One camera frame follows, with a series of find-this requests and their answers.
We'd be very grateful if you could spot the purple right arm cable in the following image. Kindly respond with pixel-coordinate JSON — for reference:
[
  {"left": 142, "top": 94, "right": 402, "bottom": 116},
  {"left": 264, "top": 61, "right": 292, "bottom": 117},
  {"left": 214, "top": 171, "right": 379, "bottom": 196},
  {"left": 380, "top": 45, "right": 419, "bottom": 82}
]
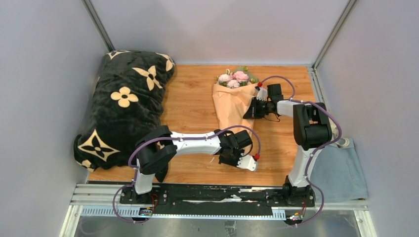
[{"left": 256, "top": 75, "right": 343, "bottom": 226}]

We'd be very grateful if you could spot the black floral plush blanket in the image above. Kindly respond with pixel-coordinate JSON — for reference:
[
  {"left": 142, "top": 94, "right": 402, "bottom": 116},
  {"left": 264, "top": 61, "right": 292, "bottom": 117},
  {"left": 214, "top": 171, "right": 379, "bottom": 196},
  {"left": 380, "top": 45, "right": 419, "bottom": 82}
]
[{"left": 74, "top": 50, "right": 175, "bottom": 172}]

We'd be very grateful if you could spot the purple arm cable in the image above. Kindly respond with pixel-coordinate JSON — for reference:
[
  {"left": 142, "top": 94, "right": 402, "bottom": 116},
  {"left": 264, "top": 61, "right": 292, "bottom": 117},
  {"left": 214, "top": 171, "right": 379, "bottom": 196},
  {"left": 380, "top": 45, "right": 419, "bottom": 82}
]
[
  {"left": 256, "top": 75, "right": 343, "bottom": 226},
  {"left": 112, "top": 125, "right": 262, "bottom": 224}
]

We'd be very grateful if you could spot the blue denim tote bag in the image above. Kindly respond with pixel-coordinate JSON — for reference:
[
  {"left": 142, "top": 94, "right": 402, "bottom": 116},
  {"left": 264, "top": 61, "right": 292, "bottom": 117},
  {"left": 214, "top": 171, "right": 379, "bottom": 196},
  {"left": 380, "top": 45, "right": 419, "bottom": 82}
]
[{"left": 310, "top": 138, "right": 369, "bottom": 203}]

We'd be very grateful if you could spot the green and peach wrapping paper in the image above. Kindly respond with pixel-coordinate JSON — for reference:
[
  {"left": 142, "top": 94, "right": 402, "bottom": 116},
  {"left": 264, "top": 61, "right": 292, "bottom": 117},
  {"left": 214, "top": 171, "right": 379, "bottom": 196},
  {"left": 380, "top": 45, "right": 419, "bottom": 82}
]
[{"left": 212, "top": 84, "right": 257, "bottom": 133}]

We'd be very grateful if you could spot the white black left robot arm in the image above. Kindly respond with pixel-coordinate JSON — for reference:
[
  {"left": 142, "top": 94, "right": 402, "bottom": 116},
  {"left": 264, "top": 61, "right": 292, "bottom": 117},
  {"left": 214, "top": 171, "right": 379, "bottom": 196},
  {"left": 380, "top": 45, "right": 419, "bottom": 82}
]
[{"left": 128, "top": 125, "right": 261, "bottom": 204}]

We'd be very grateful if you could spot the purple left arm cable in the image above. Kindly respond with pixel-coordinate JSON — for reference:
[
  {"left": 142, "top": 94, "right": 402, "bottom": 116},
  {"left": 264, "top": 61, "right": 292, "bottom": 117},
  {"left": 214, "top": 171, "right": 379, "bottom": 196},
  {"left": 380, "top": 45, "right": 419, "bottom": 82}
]
[{"left": 112, "top": 125, "right": 262, "bottom": 224}]

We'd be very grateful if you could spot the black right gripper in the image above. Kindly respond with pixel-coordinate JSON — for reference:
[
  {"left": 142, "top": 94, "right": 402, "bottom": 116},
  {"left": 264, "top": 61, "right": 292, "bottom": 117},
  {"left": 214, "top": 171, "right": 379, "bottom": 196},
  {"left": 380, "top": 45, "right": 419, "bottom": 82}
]
[{"left": 244, "top": 97, "right": 272, "bottom": 119}]

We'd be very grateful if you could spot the aluminium front frame rail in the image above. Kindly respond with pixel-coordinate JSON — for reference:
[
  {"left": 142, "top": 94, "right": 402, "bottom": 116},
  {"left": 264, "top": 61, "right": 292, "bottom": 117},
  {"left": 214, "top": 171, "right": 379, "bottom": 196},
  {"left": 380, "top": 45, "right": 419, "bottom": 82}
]
[{"left": 60, "top": 182, "right": 377, "bottom": 237}]

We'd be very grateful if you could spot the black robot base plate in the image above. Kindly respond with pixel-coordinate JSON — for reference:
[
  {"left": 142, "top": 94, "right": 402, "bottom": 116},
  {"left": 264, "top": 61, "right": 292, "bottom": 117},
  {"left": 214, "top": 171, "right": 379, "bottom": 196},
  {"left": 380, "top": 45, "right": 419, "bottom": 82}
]
[{"left": 119, "top": 183, "right": 316, "bottom": 216}]

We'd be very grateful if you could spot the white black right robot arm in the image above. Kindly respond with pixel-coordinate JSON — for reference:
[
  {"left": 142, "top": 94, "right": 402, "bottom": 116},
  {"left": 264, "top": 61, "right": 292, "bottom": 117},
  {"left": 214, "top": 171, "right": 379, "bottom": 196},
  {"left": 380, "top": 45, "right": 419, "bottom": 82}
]
[{"left": 243, "top": 83, "right": 332, "bottom": 206}]

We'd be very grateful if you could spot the pink fake flower bouquet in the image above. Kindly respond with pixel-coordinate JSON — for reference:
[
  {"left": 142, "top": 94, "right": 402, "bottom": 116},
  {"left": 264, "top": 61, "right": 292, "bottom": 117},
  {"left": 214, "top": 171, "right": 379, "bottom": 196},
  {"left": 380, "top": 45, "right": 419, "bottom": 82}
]
[{"left": 215, "top": 66, "right": 259, "bottom": 89}]

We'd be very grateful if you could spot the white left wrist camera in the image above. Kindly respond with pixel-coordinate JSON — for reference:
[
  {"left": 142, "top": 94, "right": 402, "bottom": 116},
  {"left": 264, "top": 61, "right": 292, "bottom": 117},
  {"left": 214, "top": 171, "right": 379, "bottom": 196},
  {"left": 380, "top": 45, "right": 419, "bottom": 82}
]
[{"left": 236, "top": 155, "right": 258, "bottom": 172}]

